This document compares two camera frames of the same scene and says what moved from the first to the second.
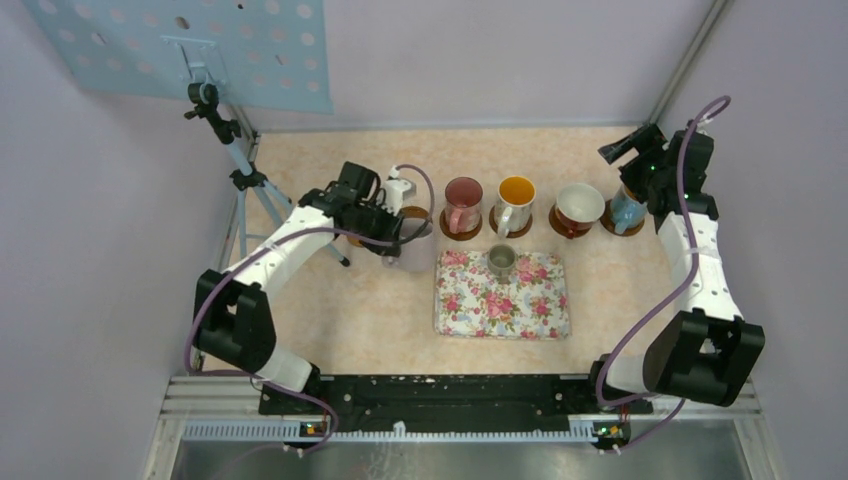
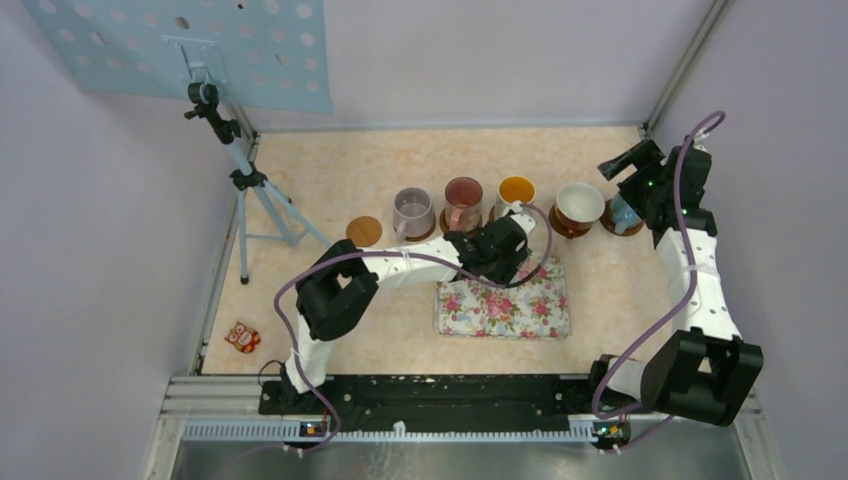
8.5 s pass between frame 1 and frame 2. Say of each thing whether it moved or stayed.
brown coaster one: moved
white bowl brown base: stayed
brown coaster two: stayed
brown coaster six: stayed
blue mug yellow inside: stayed
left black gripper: moved
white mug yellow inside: stayed
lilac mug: moved
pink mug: stayed
